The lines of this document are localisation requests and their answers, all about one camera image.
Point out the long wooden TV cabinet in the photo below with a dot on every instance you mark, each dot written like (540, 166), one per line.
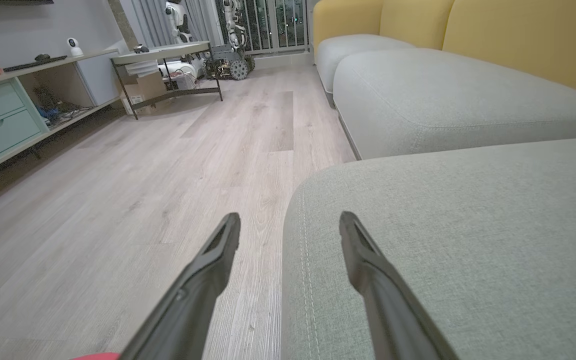
(28, 115)

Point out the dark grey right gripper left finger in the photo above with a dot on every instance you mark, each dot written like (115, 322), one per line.
(193, 305)

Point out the white robot arm on rover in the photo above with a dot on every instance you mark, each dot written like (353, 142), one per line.
(233, 45)

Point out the black wall television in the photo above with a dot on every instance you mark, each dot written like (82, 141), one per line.
(8, 1)

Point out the small black table object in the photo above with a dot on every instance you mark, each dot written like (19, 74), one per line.
(141, 49)

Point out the brown cardboard box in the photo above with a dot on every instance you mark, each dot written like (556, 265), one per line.
(143, 90)

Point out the black computer mouse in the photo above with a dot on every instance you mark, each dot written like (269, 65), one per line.
(42, 57)

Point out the balcony glass door with railing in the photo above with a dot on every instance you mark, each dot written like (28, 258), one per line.
(278, 25)

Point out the light grey pleated curtain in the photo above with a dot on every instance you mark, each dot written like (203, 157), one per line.
(153, 20)

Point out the potted tree plant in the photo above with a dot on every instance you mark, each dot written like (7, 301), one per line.
(122, 22)

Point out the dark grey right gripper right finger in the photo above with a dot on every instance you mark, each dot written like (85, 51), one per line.
(393, 310)

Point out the red clothing item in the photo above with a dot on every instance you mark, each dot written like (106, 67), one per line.
(99, 356)

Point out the round white coffee table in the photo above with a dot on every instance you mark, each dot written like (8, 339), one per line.
(168, 52)

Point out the white security camera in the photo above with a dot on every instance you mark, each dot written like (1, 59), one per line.
(74, 46)

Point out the white humanoid robot figure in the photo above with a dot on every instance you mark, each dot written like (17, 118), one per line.
(178, 20)

